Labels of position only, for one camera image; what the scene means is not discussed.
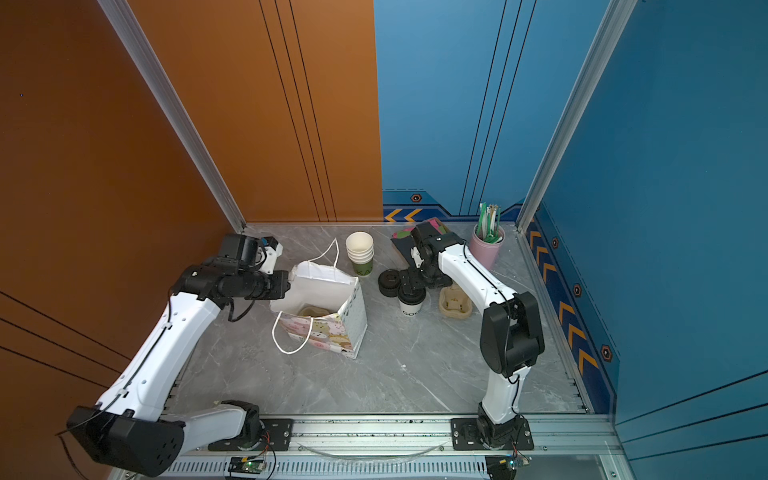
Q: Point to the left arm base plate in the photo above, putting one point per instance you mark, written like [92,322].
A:
[272,433]

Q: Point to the stack of black lids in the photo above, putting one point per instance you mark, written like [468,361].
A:
[389,282]

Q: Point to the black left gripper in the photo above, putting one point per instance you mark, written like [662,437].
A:
[282,284]

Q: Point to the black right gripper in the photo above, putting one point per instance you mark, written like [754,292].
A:
[442,281]

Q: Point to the pink metal bucket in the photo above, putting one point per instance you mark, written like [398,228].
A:
[487,253]

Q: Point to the beige pulp cup carrier stack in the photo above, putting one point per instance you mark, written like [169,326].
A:
[454,303]

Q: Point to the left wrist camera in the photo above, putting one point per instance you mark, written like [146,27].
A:
[270,251]

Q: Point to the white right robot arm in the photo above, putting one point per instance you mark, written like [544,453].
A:
[511,334]

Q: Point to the stack of paper cups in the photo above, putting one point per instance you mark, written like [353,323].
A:
[360,251]

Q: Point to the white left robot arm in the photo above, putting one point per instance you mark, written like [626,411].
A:
[127,427]

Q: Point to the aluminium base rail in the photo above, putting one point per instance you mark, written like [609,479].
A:
[419,446]

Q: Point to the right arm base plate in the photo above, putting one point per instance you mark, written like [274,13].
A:
[478,433]

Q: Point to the dark grey napkin stack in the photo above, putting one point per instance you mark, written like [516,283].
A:
[404,247]

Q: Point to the pink napkin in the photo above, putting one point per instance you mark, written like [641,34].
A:
[434,222]

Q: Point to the patterned paper gift bag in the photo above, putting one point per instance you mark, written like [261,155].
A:
[317,283]

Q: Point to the white paper coffee cup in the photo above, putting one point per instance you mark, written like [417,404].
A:
[410,306]

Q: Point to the brown cardboard napkin tray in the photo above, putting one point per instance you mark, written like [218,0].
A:
[403,241]

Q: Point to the green circuit board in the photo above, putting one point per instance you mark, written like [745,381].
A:
[246,465]

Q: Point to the small circuit board right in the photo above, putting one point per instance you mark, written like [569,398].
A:
[505,467]

